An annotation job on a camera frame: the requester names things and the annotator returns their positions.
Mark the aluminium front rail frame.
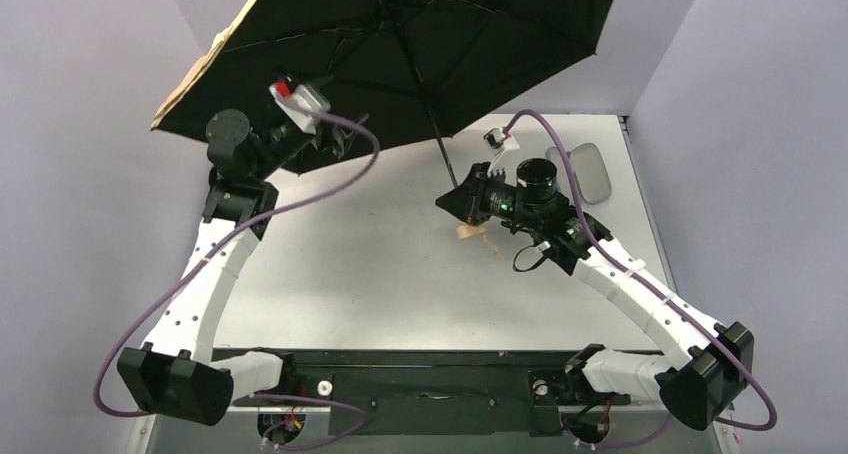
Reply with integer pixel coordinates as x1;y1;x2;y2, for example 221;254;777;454
127;364;742;454

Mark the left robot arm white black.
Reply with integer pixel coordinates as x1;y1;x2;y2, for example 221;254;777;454
105;109;381;426

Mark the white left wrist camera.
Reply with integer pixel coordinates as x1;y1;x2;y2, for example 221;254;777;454
268;80;331;135

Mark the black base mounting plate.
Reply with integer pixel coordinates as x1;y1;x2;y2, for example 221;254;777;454
235;349;630;440

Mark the beige umbrella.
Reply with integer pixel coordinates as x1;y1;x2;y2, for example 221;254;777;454
152;0;614;174

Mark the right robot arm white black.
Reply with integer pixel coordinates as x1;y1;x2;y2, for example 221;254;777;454
435;158;754;431

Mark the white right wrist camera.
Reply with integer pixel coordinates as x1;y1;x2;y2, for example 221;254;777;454
483;127;520;177

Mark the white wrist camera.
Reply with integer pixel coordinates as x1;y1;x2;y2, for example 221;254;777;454
483;127;520;177
268;80;331;135

